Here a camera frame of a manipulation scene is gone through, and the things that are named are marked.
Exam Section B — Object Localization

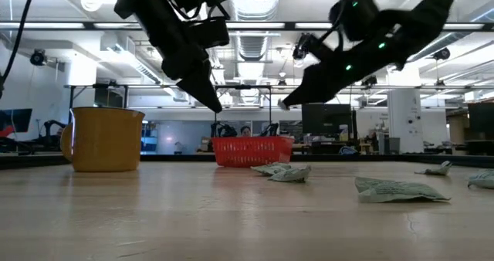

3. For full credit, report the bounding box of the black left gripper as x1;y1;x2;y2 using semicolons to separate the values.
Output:
161;40;224;114

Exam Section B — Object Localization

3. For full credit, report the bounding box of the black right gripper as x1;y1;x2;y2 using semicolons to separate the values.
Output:
283;40;387;107

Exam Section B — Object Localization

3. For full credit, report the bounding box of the black monitor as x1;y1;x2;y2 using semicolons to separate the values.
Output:
301;103;354;137

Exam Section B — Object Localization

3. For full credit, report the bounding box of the red plastic basket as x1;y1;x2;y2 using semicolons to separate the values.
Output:
211;135;296;168

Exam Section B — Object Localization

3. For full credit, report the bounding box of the white square pillar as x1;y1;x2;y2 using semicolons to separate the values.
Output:
387;86;425;154

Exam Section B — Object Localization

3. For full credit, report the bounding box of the yellow mug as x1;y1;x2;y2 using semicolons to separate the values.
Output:
60;106;147;173

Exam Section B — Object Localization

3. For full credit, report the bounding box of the black ceiling fixture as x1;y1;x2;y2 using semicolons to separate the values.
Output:
432;46;452;62
29;48;49;67

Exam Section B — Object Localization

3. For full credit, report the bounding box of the dark cabinet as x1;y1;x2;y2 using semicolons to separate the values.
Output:
467;101;494;156

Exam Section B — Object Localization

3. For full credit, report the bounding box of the dark display screen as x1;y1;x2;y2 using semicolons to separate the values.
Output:
0;107;34;139

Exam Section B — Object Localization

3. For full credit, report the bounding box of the black background rig frame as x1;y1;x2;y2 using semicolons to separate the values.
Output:
213;83;273;125
63;82;130;110

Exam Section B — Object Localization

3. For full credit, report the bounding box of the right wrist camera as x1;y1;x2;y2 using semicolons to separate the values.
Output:
292;32;323;61

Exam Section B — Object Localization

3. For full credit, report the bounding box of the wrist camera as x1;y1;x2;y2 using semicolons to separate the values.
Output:
185;16;232;49
292;32;323;61

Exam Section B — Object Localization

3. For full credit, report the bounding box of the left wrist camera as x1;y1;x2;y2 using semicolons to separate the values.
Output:
185;16;232;49

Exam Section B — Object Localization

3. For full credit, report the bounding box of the silver ceiling duct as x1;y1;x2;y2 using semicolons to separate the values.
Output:
226;0;283;63

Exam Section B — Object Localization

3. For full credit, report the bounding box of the black metal table frame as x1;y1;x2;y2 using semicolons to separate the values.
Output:
0;151;494;171

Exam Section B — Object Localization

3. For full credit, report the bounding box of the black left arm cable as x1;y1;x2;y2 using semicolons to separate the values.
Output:
0;0;40;100

